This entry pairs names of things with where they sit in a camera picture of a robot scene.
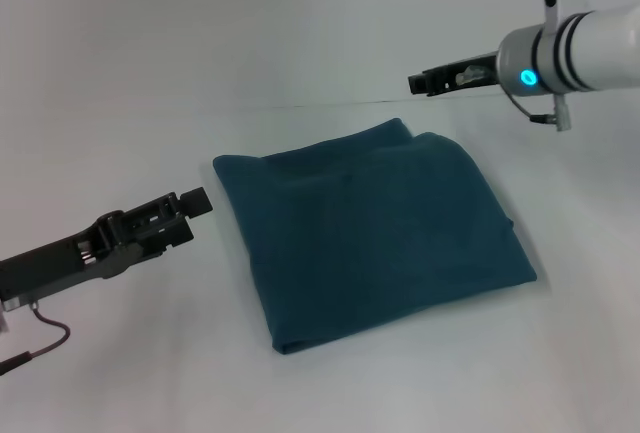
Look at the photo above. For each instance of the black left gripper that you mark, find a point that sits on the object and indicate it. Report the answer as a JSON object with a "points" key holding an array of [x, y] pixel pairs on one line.
{"points": [[90, 253]]}

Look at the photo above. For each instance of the teal blue t-shirt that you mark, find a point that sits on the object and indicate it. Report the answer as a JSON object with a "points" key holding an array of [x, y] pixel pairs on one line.
{"points": [[370, 238]]}

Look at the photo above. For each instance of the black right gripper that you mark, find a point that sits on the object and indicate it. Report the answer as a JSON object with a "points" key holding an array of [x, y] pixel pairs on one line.
{"points": [[465, 75]]}

